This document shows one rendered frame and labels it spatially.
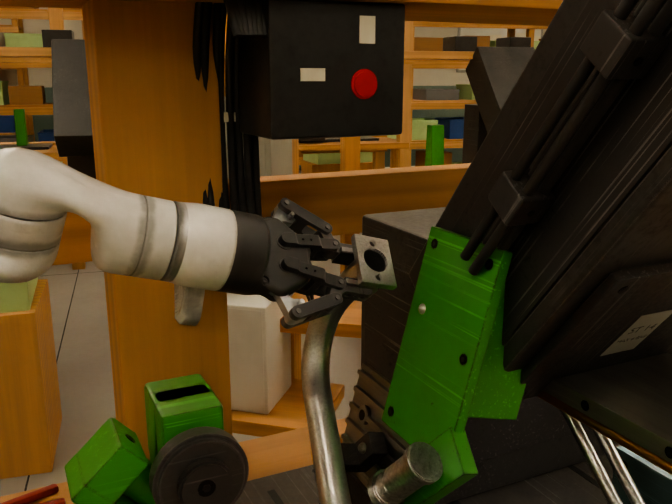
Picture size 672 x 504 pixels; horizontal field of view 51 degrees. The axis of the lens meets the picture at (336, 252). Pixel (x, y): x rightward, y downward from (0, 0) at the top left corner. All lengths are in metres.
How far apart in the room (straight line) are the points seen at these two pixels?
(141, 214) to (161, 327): 0.34
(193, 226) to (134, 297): 0.31
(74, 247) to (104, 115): 0.20
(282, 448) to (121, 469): 0.54
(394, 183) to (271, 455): 0.45
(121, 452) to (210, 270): 0.16
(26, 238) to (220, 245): 0.15
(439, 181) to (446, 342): 0.51
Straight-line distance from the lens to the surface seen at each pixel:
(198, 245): 0.60
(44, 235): 0.59
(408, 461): 0.65
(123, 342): 0.91
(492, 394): 0.69
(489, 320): 0.64
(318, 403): 0.74
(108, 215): 0.58
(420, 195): 1.12
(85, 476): 0.59
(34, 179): 0.57
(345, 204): 1.06
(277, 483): 0.98
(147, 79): 0.86
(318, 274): 0.66
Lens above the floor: 1.42
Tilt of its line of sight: 14 degrees down
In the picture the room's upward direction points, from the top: straight up
